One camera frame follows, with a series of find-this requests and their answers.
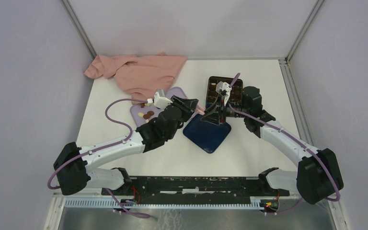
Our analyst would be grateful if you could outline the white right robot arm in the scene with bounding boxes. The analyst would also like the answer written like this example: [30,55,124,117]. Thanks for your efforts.
[201,82,344,205]

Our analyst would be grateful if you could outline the dark blue chocolate box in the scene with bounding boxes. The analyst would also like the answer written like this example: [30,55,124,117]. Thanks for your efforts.
[205,76,243,108]

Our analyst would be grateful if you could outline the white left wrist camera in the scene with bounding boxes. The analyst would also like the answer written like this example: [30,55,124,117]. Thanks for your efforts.
[147,89,173,109]

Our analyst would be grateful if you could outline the dark blue box lid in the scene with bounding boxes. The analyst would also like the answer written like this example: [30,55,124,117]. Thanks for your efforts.
[183,114,232,154]

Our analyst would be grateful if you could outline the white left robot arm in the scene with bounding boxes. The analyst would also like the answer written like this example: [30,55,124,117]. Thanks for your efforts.
[47,95,198,196]

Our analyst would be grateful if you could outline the pink handled metal tongs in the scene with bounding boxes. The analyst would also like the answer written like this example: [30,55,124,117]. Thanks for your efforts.
[195,105,205,115]

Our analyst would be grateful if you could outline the pink cloth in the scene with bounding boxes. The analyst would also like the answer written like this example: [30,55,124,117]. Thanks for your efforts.
[84,52,187,100]

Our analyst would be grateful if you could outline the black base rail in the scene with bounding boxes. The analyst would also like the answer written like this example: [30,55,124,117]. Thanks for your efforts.
[112,176,290,206]

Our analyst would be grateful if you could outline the lilac plastic tray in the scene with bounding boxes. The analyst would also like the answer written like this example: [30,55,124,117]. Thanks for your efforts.
[130,87,187,127]

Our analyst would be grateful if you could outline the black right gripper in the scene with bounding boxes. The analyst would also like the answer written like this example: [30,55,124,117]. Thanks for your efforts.
[200,94,249,126]

